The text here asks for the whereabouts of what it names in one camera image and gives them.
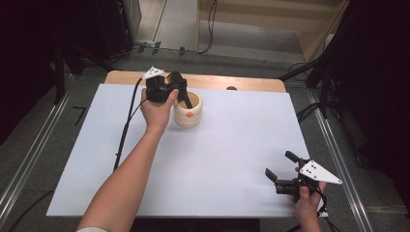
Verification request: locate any black cable by wooden platform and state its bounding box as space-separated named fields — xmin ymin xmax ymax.
xmin=195 ymin=0 xmax=218 ymax=54

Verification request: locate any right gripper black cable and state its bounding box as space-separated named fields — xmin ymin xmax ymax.
xmin=285 ymin=188 xmax=340 ymax=232

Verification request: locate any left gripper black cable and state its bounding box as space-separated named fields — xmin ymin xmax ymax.
xmin=112 ymin=76 xmax=149 ymax=172

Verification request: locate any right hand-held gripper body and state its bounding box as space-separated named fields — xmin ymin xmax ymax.
xmin=275 ymin=157 xmax=343 ymax=196

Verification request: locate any person's right hand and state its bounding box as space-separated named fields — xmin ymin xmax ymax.
xmin=292 ymin=165 xmax=329 ymax=221

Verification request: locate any person's left hand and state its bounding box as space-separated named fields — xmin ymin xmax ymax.
xmin=139 ymin=88 xmax=180 ymax=136

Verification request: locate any wooden table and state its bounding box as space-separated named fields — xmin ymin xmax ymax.
xmin=104 ymin=70 xmax=287 ymax=94

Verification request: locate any metal floor rail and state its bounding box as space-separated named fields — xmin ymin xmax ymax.
xmin=0 ymin=72 xmax=77 ymax=223
xmin=305 ymin=88 xmax=375 ymax=232

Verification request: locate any white sleeve cuff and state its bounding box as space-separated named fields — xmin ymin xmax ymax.
xmin=76 ymin=226 xmax=108 ymax=232

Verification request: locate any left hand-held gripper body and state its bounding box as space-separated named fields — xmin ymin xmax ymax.
xmin=141 ymin=66 xmax=177 ymax=104

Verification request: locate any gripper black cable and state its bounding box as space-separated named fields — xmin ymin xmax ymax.
xmin=112 ymin=76 xmax=149 ymax=172
xmin=285 ymin=188 xmax=340 ymax=232

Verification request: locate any dark metal stand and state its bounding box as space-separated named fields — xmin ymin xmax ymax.
xmin=278 ymin=47 xmax=337 ymax=121
xmin=51 ymin=40 xmax=114 ymax=104

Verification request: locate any black floor cable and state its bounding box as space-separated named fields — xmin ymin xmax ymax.
xmin=8 ymin=188 xmax=56 ymax=232

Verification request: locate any white table sheet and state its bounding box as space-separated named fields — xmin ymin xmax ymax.
xmin=46 ymin=83 xmax=329 ymax=218

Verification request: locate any cream ribbed utensil holder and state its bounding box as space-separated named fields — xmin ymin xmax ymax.
xmin=172 ymin=91 xmax=204 ymax=129

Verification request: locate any light wooden platform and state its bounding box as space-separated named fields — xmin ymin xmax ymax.
xmin=194 ymin=0 xmax=351 ymax=63

